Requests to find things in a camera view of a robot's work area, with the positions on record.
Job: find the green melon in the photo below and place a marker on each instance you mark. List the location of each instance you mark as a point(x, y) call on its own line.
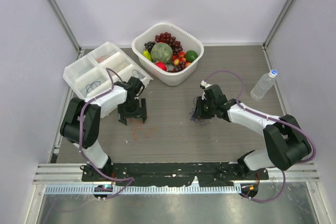
point(161, 52)

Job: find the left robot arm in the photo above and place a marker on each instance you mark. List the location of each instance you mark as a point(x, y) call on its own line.
point(81, 122)

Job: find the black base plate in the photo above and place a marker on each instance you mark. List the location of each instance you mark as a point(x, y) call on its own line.
point(208, 174)

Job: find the dark grapes bunch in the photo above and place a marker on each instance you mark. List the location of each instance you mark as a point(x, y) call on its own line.
point(149, 45)

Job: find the white compartment tray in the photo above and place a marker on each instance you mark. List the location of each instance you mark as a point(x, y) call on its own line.
point(90, 75)

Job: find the cherries cluster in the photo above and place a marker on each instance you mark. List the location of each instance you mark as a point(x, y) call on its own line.
point(178, 63)

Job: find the red grapes bunch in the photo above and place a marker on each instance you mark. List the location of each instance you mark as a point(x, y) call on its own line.
point(171, 40)

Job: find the slotted cable duct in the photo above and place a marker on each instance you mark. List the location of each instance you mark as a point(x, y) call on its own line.
point(96, 189)

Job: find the clear water bottle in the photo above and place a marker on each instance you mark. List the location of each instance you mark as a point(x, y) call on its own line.
point(264, 84)

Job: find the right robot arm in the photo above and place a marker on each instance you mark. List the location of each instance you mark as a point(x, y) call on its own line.
point(285, 143)

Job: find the yellow pear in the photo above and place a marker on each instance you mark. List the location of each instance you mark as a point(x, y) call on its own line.
point(147, 55)

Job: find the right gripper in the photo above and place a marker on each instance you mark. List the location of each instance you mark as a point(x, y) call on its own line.
point(199, 113)

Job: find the red apple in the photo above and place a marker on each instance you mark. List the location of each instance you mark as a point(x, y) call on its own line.
point(161, 65)

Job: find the white fruit basket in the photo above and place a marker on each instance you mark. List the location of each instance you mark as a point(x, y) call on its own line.
point(188, 43)

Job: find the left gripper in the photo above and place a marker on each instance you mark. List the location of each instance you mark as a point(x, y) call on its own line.
point(140, 112)

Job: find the green lime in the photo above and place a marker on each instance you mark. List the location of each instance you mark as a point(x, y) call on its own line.
point(191, 55)

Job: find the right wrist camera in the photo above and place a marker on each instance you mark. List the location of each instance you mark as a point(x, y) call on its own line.
point(203, 86)

